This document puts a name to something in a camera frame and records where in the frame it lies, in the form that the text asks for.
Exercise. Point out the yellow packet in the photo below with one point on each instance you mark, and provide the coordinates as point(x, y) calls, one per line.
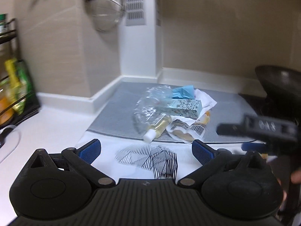
point(11, 77)

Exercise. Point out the green capped bottle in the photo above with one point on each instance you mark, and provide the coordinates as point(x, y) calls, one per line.
point(2, 24)

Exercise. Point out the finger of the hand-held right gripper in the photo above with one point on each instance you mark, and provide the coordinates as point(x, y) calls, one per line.
point(254, 147)
point(231, 129)

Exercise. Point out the white tissue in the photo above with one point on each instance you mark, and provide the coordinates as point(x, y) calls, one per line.
point(208, 100)

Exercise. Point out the blue cloth piece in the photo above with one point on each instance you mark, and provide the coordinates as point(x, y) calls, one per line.
point(184, 91)

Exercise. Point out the grey mat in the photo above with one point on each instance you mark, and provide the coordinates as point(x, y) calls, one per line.
point(112, 113)

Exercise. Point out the clear plastic bag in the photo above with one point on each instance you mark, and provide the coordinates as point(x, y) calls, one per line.
point(148, 106)

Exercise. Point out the metal mesh strainer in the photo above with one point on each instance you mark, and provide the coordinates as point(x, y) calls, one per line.
point(105, 16)

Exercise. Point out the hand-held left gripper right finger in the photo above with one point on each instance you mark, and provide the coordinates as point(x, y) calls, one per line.
point(202, 151)

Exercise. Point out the small bottle with white cap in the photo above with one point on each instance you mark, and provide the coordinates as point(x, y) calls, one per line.
point(158, 126)

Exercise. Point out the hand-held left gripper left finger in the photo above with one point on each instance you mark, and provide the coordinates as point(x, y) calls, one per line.
point(90, 149)

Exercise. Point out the cream snack wrapper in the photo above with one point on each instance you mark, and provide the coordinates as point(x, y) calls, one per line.
point(180, 133)

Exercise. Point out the orange bottle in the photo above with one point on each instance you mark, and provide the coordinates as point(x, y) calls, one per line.
point(4, 109)

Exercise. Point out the floral light blue box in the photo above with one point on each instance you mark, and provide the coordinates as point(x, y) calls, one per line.
point(185, 108)

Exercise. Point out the person's right hand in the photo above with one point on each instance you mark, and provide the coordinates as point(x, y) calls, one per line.
point(296, 177)

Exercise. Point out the barcode snack wrapper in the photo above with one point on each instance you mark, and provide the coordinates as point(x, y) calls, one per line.
point(199, 128)

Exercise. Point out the green packet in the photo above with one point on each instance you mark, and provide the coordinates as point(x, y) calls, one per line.
point(24, 80)

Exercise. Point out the white wall vent grille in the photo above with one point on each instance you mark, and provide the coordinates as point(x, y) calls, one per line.
point(135, 2)

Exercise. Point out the black wok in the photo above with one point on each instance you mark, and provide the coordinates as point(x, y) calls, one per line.
point(279, 82)

